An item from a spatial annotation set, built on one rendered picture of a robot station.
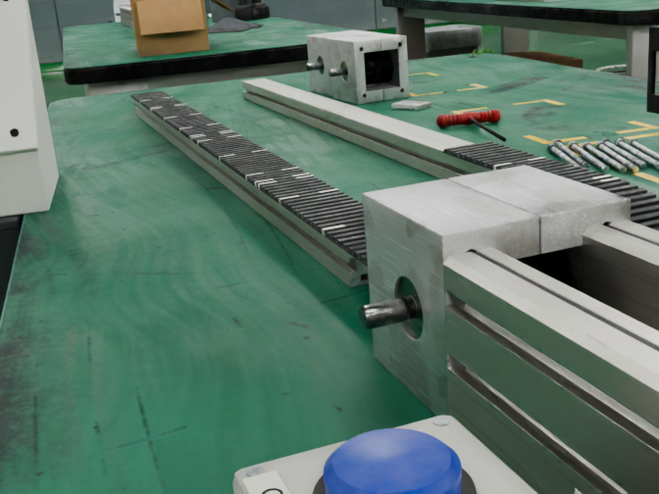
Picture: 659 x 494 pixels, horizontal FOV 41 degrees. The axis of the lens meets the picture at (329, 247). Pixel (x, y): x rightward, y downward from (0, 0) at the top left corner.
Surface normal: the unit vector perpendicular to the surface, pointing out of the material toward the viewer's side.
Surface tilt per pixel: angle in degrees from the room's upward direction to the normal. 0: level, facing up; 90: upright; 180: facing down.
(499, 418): 90
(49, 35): 90
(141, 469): 0
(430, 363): 90
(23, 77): 43
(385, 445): 3
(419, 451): 3
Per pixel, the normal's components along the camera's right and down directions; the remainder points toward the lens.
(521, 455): -0.93, 0.18
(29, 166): 0.22, 0.28
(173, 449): -0.08, -0.95
